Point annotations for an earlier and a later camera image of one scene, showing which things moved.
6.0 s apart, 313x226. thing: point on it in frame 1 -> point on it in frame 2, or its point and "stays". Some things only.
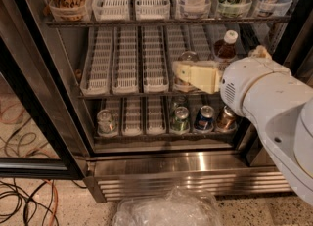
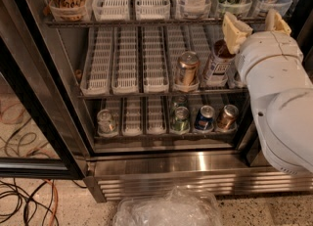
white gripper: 243,80 -> 272,51
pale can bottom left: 106,122 stays
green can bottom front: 180,122 stays
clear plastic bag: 181,206 stays
